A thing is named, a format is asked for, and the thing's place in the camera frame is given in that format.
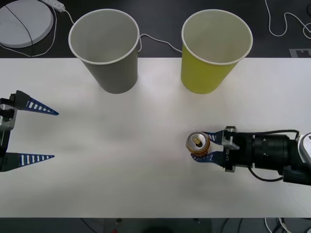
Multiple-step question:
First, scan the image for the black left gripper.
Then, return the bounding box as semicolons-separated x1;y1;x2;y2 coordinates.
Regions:
0;90;60;173

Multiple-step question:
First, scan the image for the white power strip cable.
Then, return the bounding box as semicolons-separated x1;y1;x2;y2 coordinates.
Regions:
62;8;183;53

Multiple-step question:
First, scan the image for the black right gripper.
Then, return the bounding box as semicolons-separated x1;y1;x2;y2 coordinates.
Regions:
190;131;255;171

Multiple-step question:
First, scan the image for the white power strip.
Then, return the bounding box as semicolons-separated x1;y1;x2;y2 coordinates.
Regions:
40;0;66;13

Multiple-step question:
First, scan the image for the white cable under table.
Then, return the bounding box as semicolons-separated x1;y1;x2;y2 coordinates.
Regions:
264;217;291;233

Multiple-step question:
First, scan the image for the thin black cable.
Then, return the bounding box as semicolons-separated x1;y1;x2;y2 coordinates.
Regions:
4;4;34;58

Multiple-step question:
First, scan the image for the long white looping cable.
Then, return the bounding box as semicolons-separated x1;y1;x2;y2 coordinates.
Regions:
264;0;311;39

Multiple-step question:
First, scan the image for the thin white cable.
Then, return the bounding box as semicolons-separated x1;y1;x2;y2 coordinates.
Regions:
0;7;58;58

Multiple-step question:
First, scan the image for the white round disc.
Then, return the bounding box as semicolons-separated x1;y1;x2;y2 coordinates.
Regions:
0;0;55;49

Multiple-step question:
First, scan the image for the gold drink can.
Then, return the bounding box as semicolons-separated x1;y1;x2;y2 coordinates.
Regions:
186;132;211;157

